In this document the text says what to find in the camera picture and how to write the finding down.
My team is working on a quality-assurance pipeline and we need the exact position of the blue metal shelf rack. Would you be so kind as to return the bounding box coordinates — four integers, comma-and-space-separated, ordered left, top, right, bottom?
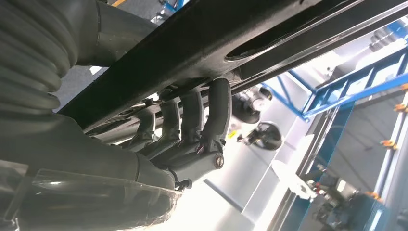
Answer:
261, 19, 408, 123

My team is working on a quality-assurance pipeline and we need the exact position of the blue grey equipment frame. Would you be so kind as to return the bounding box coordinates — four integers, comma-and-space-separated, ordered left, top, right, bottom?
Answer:
277, 75, 408, 231

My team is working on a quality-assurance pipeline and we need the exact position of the black round-based stand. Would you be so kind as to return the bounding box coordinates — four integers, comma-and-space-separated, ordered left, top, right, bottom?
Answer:
231, 86, 274, 125
237, 121, 283, 152

